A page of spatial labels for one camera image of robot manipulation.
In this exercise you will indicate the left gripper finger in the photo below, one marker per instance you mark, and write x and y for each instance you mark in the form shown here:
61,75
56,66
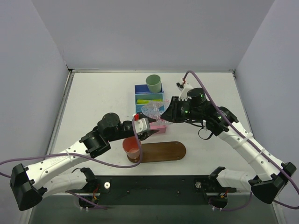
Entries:
147,134
151,120

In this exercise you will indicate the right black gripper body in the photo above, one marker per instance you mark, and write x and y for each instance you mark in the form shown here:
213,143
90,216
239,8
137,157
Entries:
175,110

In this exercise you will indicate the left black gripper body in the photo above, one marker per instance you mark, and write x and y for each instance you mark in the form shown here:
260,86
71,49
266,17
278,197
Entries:
131,127

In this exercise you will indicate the clear textured plastic box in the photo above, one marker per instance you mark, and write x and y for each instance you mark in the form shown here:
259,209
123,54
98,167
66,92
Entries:
158,118

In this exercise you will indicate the pink plastic cup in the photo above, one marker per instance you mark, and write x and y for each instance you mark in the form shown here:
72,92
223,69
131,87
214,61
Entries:
131,147

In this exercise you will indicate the yellow-green toothpaste tube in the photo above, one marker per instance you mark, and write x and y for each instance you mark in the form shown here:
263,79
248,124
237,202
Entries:
142,101

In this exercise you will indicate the green plastic cup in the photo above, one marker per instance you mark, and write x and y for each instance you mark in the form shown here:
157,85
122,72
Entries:
154,83

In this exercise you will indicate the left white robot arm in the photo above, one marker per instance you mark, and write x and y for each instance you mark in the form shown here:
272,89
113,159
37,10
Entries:
30,184

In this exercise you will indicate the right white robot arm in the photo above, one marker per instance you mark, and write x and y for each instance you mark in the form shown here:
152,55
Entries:
270,174

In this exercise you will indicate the light blue toothbrush bin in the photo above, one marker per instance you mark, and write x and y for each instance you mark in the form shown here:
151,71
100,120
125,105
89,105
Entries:
139,108

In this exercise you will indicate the brown wooden oval tray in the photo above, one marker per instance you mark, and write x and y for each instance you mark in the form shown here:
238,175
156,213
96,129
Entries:
163,151

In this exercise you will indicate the light blue toothpaste bin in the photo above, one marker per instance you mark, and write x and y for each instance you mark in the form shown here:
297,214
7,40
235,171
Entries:
155,97

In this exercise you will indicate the pink bin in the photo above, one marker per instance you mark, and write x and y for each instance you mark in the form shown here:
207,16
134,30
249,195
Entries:
161,129

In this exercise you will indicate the dark blue bin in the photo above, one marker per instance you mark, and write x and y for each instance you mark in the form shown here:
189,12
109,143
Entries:
142,89

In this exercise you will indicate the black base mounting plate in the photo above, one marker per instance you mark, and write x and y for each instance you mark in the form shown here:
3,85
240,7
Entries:
154,190

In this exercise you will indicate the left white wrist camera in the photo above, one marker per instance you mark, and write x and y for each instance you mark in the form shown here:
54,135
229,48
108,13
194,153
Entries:
141,123

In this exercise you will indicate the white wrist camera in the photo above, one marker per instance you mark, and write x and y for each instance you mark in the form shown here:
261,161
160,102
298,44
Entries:
184,87
141,123

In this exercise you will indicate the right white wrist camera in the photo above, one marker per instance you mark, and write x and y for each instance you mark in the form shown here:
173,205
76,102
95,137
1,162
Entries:
184,87

